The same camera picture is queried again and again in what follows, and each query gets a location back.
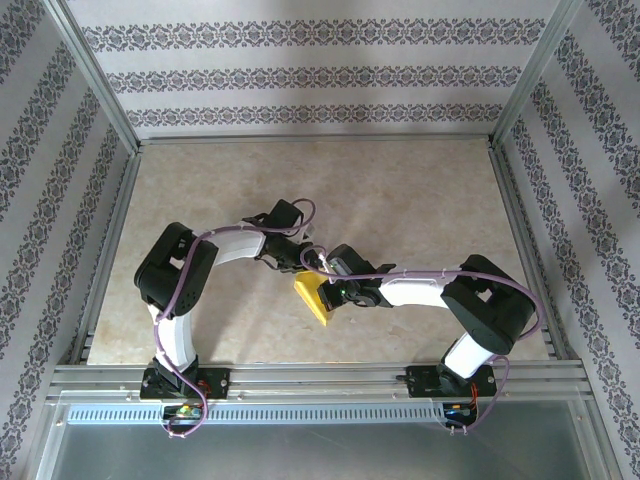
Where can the yellow paper sheet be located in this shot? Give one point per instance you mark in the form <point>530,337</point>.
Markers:
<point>312,295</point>

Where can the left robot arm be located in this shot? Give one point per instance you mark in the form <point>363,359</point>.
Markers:
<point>170,270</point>

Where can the aluminium frame rail at bases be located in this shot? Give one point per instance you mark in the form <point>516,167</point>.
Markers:
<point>320,382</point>

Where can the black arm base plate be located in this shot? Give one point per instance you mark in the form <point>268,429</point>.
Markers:
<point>420,382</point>
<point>220,382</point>

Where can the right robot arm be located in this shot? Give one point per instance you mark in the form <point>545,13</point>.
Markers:
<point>490,310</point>

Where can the aluminium rail along wall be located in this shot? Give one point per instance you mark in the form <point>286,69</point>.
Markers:
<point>315,139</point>

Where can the aluminium side rail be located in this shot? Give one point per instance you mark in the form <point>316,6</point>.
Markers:
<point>111,240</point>
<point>523,225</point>

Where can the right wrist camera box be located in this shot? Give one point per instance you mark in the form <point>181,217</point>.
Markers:
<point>337,261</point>

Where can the grey metal sheet panel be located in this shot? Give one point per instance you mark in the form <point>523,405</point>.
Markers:
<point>320,455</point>

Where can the aluminium corner post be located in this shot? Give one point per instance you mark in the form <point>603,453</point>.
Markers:
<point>97,80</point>
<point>539,70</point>

